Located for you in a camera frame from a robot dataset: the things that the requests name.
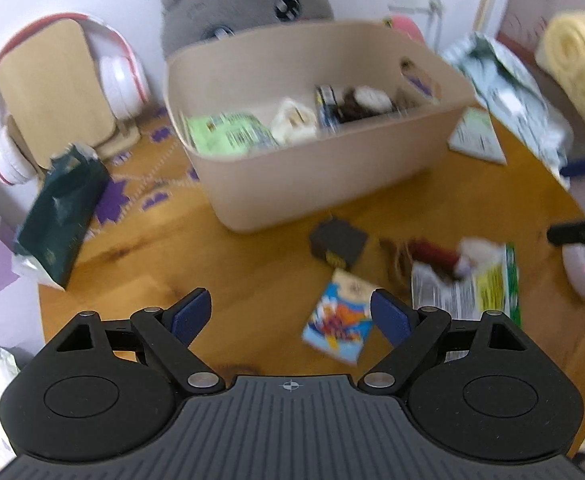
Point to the red white headphones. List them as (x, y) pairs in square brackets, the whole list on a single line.
[(117, 85)]

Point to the white cloth scrunchie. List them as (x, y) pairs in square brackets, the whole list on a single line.
[(293, 123)]

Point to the green white snack bag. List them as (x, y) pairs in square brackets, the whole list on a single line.
[(483, 276)]

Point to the pale green paper packet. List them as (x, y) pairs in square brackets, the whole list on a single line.
[(474, 136)]

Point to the tan hair claw clip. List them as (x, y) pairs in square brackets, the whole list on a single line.
[(399, 262)]

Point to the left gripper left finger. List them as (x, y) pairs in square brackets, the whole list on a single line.
[(165, 336)]

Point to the dark brown small box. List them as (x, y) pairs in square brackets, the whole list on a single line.
[(337, 243)]

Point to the light green striped cloth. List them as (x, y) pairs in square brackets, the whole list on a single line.
[(505, 87)]

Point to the cartoon bear tissue pack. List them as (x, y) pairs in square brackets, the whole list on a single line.
[(341, 322)]

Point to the brown scrunchie with white puff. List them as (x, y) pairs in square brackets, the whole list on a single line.
[(358, 103)]

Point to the beige plastic storage bin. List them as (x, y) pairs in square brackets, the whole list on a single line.
[(256, 70)]

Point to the dark green tissue packet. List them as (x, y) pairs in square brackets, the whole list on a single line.
[(49, 240)]

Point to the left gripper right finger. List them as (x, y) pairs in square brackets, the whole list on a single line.
[(417, 337)]

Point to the wooden headphone stand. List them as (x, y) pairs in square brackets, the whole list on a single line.
[(62, 90)]

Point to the purple flower table mat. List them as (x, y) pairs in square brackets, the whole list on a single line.
[(147, 175)]

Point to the long dark printed box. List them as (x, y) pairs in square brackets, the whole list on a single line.
[(327, 108)]

